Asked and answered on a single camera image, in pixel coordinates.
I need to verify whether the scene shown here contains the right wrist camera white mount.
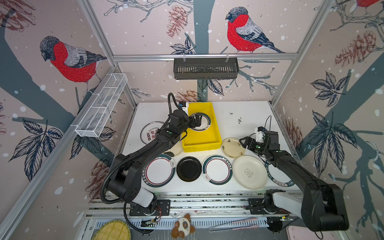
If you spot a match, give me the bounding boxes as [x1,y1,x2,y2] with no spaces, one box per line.
[255,127,266,143]

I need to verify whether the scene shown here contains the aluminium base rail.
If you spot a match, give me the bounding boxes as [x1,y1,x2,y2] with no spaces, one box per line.
[86,194,296,230]

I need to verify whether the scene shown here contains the black round plate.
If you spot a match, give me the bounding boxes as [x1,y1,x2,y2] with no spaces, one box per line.
[177,156,202,182]

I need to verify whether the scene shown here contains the aluminium frame corner post right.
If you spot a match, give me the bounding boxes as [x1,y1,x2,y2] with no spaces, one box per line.
[271,0,335,108]

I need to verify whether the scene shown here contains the pink tray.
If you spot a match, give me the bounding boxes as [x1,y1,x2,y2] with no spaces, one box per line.
[287,226,340,240]

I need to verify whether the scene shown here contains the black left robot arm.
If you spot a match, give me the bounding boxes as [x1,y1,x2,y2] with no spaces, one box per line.
[100,93,202,214]

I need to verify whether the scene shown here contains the pink chopsticks tongs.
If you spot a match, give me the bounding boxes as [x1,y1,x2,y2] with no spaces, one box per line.
[208,218,260,233]

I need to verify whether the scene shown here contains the aluminium frame corner post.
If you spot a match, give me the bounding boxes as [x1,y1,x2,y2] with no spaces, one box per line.
[79,0,138,108]
[271,0,335,108]

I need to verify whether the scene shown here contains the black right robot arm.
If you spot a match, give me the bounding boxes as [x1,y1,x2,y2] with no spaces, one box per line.
[240,127,350,232]

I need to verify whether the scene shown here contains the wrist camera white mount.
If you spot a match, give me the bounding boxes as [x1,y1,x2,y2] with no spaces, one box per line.
[255,127,266,143]
[179,102,189,116]

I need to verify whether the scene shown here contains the white plate green rim left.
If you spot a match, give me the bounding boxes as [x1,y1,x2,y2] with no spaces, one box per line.
[142,154,176,188]

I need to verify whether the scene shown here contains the black hanging wire basket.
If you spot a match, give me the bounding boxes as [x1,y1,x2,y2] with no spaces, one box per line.
[174,58,239,80]

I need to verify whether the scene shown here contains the woven bamboo mat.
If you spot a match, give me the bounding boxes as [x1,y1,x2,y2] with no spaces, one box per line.
[92,220,132,240]

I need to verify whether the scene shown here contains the white plate green red rim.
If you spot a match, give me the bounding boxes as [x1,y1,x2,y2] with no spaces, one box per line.
[192,113,212,132]

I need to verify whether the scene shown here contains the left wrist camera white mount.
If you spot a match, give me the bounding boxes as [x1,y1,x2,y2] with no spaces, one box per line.
[179,102,189,116]

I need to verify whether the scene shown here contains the white wire mesh shelf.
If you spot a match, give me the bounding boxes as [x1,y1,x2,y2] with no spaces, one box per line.
[75,73,128,138]

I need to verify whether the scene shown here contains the plush panda toy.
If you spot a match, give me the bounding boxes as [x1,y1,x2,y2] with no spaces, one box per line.
[171,214,196,239]

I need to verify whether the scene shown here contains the aluminium frame corner post left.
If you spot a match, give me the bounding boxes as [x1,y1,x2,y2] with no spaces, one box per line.
[79,0,138,108]

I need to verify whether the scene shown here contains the large cream plate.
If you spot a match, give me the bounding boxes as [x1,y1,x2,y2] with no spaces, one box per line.
[233,156,268,190]

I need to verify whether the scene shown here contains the white plate green lettered rim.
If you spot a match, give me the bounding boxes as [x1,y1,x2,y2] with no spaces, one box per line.
[265,162,295,188]

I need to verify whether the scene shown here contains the aluminium frame horizontal bar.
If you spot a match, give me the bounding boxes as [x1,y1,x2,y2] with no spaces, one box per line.
[113,53,298,63]

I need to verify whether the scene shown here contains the small cream plate red stamps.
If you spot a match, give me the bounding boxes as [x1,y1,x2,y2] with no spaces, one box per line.
[221,138,246,159]

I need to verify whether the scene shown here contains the white plate green rim centre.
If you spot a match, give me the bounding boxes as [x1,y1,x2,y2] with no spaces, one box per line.
[202,155,233,186]

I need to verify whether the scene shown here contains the yellow plastic bin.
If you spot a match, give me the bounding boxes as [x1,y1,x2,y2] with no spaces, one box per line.
[182,102,222,153]

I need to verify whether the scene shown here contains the white plate red Chinese characters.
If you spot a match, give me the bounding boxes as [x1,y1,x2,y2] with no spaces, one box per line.
[140,121,164,145]

